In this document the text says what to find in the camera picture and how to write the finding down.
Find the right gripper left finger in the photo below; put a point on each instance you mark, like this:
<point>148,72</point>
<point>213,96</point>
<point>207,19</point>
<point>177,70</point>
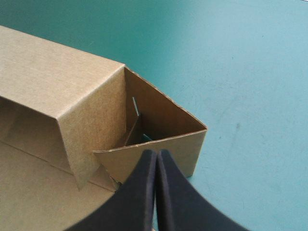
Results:
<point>131,202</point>

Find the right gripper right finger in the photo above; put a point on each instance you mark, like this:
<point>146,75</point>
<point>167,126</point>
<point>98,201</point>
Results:
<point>183,204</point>

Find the brown cardboard box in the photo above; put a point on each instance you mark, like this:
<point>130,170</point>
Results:
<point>55,125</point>

